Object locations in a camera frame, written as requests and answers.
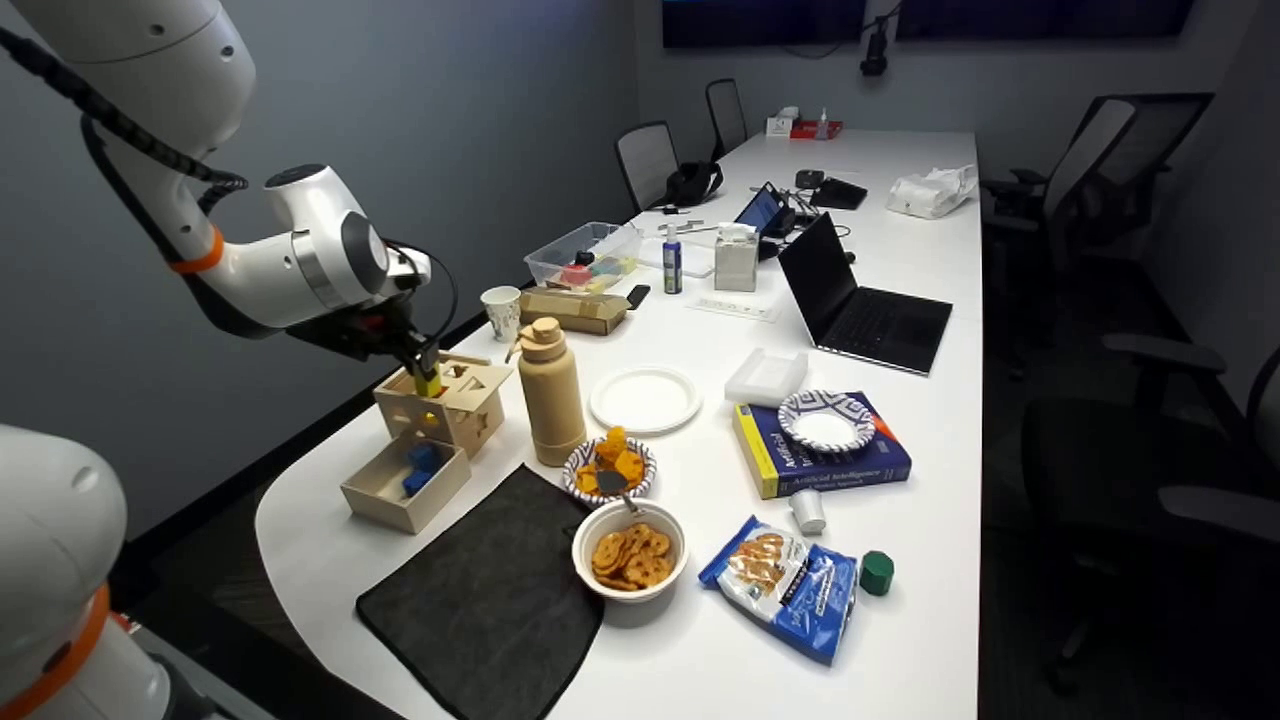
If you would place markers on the black bag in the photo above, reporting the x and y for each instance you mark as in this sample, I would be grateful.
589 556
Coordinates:
692 187

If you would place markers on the white plastic food container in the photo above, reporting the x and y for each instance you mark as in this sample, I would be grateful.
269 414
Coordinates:
765 376

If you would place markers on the tan thermos bottle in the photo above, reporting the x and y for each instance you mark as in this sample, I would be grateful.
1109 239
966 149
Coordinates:
548 400

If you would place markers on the small white box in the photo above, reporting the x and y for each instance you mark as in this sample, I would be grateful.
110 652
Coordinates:
783 124

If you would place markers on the blue and yellow book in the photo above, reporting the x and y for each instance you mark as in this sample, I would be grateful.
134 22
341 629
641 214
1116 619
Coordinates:
826 470

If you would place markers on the white carton box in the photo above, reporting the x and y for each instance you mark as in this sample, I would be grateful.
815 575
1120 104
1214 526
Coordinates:
736 261

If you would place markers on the blue snack bag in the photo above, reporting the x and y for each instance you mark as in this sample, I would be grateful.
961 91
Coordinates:
786 584

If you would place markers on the small blue cube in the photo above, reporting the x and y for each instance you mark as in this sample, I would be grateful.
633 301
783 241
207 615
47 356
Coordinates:
419 483

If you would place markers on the plain white plate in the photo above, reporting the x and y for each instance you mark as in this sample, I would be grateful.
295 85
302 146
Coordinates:
646 400

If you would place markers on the small white container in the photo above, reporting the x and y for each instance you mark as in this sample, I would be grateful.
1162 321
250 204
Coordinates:
811 513

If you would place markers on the patterned bowl with fruit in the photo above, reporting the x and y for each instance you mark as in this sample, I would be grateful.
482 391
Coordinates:
610 465

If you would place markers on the office chair with mesh back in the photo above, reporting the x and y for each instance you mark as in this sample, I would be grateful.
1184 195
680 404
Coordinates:
1106 153

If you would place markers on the dark spoon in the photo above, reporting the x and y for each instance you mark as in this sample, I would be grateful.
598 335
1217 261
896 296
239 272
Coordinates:
618 486

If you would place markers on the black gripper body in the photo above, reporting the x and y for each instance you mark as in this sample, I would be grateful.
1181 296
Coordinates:
341 324

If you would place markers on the wooden shape sorter box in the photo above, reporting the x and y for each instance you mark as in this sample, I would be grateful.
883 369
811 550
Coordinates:
453 414

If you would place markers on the white plastic bag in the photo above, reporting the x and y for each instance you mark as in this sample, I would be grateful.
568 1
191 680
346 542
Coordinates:
928 191

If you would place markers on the tan wooden block box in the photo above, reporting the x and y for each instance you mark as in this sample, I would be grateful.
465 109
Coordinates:
572 311

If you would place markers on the yellow block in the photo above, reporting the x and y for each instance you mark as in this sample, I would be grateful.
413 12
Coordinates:
430 384

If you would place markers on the open wooden tray box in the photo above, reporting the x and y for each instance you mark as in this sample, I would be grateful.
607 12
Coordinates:
382 513

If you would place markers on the flat red item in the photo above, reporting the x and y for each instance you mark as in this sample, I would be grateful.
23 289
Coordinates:
818 129

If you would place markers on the tablet with blue screen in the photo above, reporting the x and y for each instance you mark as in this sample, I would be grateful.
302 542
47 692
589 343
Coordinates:
765 211

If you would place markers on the black laptop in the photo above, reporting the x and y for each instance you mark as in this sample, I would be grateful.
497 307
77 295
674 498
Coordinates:
864 321

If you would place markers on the long blue block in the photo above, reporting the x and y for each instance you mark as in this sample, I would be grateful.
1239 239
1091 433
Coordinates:
427 457

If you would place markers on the black office chair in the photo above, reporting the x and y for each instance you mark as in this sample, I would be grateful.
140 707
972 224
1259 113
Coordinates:
1202 495

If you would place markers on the slim drink can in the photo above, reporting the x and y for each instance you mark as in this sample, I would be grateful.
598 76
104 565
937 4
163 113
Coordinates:
674 267

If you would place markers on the black cloth mat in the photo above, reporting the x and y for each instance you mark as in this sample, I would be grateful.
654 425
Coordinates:
495 602

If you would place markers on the paper cup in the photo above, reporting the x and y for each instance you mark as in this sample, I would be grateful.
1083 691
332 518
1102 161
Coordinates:
502 315

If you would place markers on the clear plastic bin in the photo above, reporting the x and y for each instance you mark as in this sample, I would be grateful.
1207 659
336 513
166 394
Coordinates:
572 251

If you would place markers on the white bowl with chips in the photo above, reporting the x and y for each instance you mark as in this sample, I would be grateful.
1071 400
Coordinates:
629 556

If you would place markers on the grey office chair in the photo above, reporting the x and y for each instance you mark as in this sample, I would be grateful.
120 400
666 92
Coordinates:
724 113
646 161

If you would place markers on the black phone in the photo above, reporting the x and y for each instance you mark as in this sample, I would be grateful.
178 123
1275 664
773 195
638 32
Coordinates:
638 296

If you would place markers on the small green cap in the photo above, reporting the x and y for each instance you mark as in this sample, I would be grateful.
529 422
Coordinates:
879 575

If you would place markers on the black pouch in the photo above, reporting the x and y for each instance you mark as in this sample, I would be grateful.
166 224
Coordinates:
838 195

